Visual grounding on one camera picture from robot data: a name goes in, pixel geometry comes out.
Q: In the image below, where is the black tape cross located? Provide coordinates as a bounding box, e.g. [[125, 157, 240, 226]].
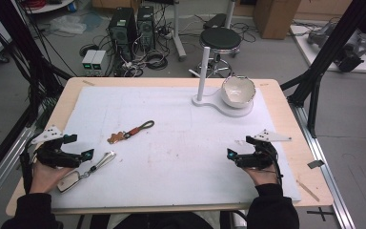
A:
[[306, 206, 335, 222]]

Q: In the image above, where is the person's left hand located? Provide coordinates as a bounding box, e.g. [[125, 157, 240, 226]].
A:
[[29, 160, 74, 195]]

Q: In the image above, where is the brown leather keychain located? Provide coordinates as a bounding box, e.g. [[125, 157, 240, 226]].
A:
[[107, 119, 155, 145]]

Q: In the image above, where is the white ceramic bowl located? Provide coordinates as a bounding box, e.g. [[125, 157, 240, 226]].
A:
[[220, 74, 257, 109]]

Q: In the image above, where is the grey power supply unit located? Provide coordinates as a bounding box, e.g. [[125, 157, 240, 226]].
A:
[[91, 50, 108, 73], [81, 49, 98, 73]]

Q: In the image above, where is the black foot pedal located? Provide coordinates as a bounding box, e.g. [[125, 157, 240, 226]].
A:
[[203, 12, 227, 30]]

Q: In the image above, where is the black metal frame with cables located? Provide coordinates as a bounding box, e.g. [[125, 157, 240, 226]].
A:
[[0, 0, 74, 189]]

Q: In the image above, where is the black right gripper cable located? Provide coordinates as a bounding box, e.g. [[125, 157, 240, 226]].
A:
[[266, 142, 284, 189]]

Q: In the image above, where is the white table mat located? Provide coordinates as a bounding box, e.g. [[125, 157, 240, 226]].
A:
[[49, 85, 302, 210]]

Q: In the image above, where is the person's body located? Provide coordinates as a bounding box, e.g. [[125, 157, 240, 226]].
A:
[[89, 210, 250, 229]]

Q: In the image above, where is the white stand with post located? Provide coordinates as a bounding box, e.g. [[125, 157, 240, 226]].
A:
[[192, 46, 254, 118]]

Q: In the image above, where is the person's right hand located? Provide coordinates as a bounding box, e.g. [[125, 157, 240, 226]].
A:
[[242, 166, 282, 188]]

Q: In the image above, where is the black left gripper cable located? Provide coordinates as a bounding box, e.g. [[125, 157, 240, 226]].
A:
[[19, 139, 36, 195]]

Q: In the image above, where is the aluminium rail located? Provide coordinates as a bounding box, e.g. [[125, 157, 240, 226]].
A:
[[0, 125, 37, 215], [290, 103, 357, 229]]

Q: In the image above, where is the coiled black cable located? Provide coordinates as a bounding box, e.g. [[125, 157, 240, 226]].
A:
[[144, 51, 169, 71]]

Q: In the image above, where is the white floor board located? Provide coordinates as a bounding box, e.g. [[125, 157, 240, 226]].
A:
[[289, 24, 366, 74]]

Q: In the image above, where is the black round stool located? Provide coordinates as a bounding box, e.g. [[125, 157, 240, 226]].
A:
[[198, 27, 243, 78]]

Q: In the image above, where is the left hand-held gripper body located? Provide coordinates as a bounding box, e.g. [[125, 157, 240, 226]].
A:
[[20, 124, 87, 170]]

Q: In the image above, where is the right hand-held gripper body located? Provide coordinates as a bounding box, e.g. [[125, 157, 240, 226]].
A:
[[234, 129, 293, 170]]

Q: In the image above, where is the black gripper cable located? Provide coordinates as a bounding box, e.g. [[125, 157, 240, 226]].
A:
[[19, 139, 36, 195], [266, 142, 284, 189]]

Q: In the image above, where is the grey robot device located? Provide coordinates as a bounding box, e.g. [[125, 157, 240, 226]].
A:
[[306, 22, 366, 73]]

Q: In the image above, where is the grey tape piece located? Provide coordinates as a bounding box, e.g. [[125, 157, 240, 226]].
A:
[[307, 159, 326, 170]]

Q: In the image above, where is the cardboard box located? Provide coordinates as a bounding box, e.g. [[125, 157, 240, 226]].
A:
[[253, 0, 302, 40]]

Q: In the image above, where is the wooden table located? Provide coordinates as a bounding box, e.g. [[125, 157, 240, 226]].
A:
[[5, 76, 335, 218]]

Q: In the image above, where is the slim black computer tower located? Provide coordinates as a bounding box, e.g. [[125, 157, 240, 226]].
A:
[[136, 5, 156, 52]]

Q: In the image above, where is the wooden strip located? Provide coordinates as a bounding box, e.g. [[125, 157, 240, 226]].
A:
[[295, 179, 321, 203]]

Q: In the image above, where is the large black computer tower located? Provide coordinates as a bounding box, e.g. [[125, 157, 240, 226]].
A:
[[108, 7, 138, 63]]

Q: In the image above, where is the clear plastic bag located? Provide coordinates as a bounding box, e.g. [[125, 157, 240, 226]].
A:
[[49, 14, 88, 35]]

